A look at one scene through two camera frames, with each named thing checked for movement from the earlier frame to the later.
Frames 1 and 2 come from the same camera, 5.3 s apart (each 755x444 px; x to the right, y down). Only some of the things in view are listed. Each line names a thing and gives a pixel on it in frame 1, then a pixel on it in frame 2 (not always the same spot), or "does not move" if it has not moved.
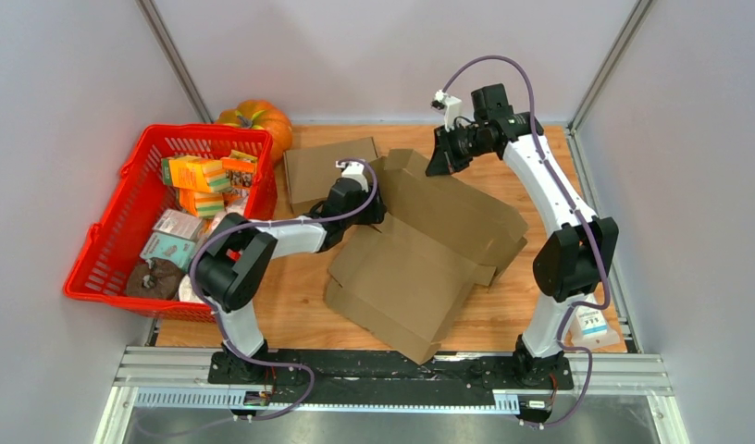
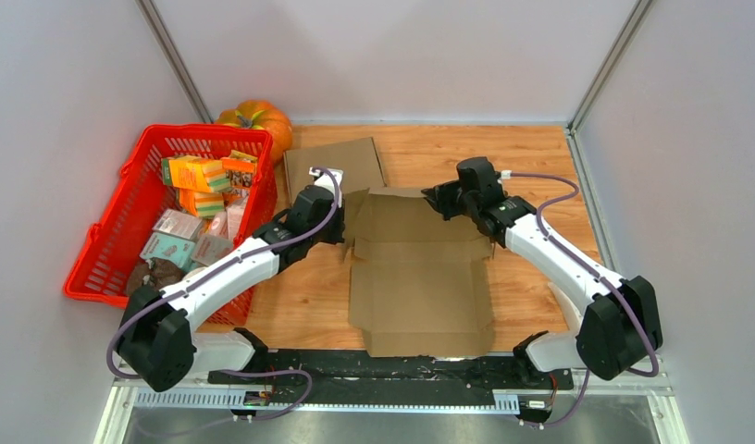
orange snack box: [240, 167] does not move
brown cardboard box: [310, 171] does not move
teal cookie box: [179, 250] does not move
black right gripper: [445, 161] → [439, 197]
